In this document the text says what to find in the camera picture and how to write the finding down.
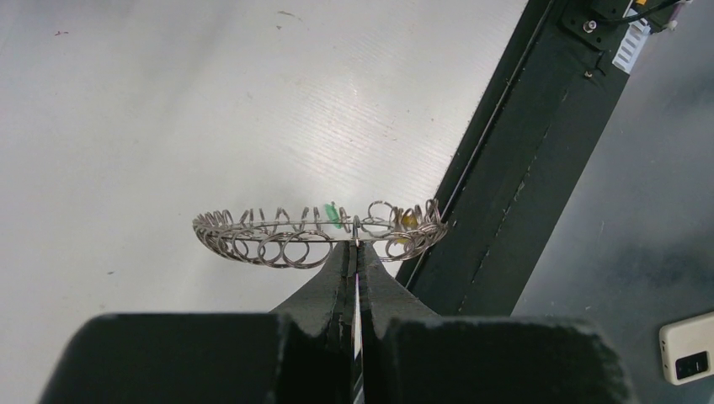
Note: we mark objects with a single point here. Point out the green key tag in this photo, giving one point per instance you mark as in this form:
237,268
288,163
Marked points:
333,215

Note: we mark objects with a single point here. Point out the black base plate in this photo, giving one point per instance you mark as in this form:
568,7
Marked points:
544,110

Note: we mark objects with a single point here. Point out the yellow key tag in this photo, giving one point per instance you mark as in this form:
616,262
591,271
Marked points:
407,223

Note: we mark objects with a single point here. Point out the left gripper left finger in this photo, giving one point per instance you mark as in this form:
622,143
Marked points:
317,334

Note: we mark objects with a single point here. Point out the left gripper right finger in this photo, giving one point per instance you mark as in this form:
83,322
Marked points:
382,298

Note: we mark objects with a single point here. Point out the white power adapter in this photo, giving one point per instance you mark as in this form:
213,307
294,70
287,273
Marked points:
686,349

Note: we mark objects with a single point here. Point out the metal disc with keyrings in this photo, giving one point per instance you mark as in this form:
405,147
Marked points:
304,240

